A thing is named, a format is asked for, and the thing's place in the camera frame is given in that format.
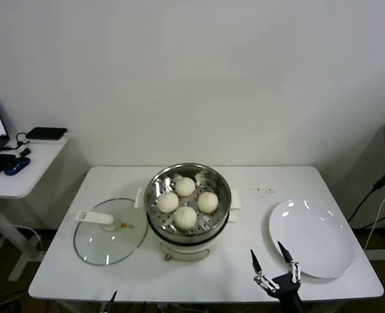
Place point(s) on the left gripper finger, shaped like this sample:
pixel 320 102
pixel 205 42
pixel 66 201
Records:
pixel 144 306
pixel 112 298

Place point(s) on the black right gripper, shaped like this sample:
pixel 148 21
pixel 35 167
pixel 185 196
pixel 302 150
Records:
pixel 288 290

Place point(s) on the white steamed baozi bun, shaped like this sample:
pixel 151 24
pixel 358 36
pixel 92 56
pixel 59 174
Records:
pixel 185 216
pixel 185 186
pixel 167 202
pixel 208 202

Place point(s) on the stainless steel steamer basket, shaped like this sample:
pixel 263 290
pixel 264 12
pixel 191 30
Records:
pixel 221 186

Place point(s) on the large white plate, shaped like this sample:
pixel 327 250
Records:
pixel 312 234

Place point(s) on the dark crumbs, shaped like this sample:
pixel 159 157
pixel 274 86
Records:
pixel 262 190

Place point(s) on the white stand foot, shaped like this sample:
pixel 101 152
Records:
pixel 384 253

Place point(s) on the white side desk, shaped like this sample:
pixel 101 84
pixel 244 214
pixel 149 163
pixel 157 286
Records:
pixel 39 163

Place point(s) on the blue computer mouse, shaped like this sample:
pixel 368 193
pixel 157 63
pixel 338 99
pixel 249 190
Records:
pixel 16 164

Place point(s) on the small black adapter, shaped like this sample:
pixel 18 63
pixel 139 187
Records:
pixel 24 152

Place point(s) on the flat black box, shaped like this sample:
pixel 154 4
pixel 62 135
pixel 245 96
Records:
pixel 46 132

